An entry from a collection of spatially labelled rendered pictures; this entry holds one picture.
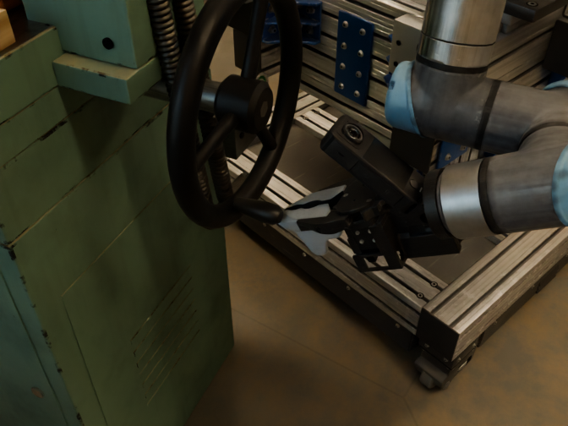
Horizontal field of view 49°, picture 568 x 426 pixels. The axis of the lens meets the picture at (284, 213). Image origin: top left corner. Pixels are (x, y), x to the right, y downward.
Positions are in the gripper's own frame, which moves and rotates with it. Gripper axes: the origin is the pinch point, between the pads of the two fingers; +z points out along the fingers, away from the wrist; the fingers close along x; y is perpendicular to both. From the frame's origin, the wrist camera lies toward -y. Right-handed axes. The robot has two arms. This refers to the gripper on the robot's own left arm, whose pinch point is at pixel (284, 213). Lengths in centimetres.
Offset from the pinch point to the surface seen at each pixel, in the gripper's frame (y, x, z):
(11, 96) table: -26.0, -13.5, 12.1
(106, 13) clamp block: -28.4, -5.5, 2.9
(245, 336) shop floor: 48, 29, 54
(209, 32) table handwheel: -23.0, -5.4, -7.2
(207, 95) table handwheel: -16.0, 0.9, 2.3
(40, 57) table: -27.8, -8.7, 11.2
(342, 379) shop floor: 60, 28, 33
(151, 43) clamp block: -23.8, -2.4, 2.6
